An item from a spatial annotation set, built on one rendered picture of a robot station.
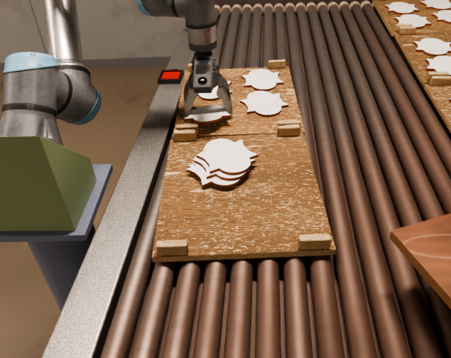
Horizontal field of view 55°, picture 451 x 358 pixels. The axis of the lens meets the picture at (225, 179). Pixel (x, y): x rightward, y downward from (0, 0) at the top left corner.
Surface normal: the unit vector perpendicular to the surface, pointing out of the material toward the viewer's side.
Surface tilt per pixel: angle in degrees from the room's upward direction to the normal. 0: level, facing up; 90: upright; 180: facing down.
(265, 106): 0
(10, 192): 90
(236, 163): 0
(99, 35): 90
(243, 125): 0
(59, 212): 90
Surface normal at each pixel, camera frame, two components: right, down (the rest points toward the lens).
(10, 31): -0.03, 0.62
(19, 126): 0.17, -0.40
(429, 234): -0.05, -0.78
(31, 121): 0.48, -0.40
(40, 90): 0.70, -0.08
